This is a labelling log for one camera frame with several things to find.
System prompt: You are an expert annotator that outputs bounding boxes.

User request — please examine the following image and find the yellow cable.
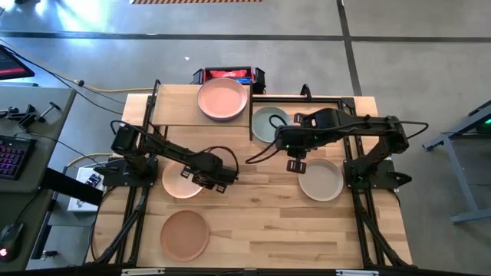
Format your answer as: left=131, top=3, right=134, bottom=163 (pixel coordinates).
left=67, top=153, right=116, bottom=169
left=76, top=80, right=154, bottom=94

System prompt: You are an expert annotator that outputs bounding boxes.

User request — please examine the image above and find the black flat bar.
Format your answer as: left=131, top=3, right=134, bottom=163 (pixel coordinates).
left=40, top=167, right=104, bottom=207

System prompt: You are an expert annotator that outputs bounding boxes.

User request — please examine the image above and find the black computer mouse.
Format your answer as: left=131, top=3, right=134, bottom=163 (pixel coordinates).
left=0, top=222, right=25, bottom=264

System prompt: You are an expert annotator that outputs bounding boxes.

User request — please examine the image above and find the white bracket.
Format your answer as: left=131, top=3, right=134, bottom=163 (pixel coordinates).
left=121, top=268, right=166, bottom=276
left=335, top=269, right=380, bottom=276

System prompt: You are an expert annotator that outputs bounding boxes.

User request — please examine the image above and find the wooden shelf with black frame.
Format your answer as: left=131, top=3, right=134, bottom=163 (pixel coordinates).
left=143, top=78, right=255, bottom=142

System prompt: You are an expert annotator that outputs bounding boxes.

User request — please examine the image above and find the thin black floor cable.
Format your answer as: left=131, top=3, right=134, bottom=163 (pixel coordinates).
left=0, top=45, right=124, bottom=116

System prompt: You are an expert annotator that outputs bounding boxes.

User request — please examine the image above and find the terracotta brown plate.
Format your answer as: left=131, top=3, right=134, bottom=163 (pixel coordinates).
left=160, top=209, right=211, bottom=263

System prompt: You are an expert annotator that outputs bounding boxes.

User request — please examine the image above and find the black desk clamp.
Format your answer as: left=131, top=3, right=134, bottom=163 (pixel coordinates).
left=0, top=106, right=20, bottom=120
left=17, top=101, right=62, bottom=130

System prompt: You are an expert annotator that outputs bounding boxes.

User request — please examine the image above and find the grey side desk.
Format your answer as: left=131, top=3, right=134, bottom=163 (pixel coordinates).
left=0, top=84, right=77, bottom=271

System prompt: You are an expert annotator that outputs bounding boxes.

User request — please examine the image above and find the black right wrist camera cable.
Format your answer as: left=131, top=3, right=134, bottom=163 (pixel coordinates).
left=245, top=113, right=293, bottom=165

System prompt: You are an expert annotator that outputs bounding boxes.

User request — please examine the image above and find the black computer monitor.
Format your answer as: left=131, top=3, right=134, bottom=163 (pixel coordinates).
left=0, top=44, right=35, bottom=81

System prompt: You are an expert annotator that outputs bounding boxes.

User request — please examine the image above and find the black aluminium rail frame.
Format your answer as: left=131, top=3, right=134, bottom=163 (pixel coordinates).
left=251, top=95, right=414, bottom=268
left=90, top=78, right=160, bottom=266

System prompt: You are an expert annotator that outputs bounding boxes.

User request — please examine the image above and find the grey metal stand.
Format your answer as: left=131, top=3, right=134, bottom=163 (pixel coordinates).
left=421, top=100, right=491, bottom=225

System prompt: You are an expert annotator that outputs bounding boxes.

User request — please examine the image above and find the light grey beige plate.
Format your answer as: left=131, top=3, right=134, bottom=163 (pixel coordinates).
left=298, top=157, right=344, bottom=202

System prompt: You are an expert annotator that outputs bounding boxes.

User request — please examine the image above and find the red and black tool case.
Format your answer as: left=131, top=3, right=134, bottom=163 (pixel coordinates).
left=191, top=65, right=267, bottom=95

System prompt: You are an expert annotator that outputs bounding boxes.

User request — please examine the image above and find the black front frame bar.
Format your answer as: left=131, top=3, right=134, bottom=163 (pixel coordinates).
left=0, top=263, right=491, bottom=276

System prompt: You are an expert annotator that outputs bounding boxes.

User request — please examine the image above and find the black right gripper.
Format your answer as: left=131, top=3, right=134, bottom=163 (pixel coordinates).
left=275, top=112, right=320, bottom=173

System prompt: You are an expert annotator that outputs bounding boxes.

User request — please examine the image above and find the white cardboard box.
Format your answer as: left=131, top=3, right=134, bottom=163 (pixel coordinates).
left=68, top=167, right=105, bottom=212

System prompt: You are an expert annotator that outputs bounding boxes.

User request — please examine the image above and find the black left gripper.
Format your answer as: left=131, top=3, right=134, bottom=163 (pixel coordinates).
left=181, top=151, right=239, bottom=194

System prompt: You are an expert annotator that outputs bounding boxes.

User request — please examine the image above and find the black backlit keyboard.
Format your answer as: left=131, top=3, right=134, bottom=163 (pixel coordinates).
left=0, top=134, right=38, bottom=181

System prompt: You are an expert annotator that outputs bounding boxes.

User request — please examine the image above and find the pale peach cream plate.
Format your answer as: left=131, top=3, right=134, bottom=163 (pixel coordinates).
left=161, top=159, right=204, bottom=199

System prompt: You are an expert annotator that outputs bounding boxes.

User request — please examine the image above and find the teal plate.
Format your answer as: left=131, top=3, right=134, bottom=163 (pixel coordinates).
left=251, top=106, right=292, bottom=144

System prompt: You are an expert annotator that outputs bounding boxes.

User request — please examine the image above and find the pink plate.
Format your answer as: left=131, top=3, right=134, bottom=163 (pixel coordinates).
left=197, top=77, right=249, bottom=120

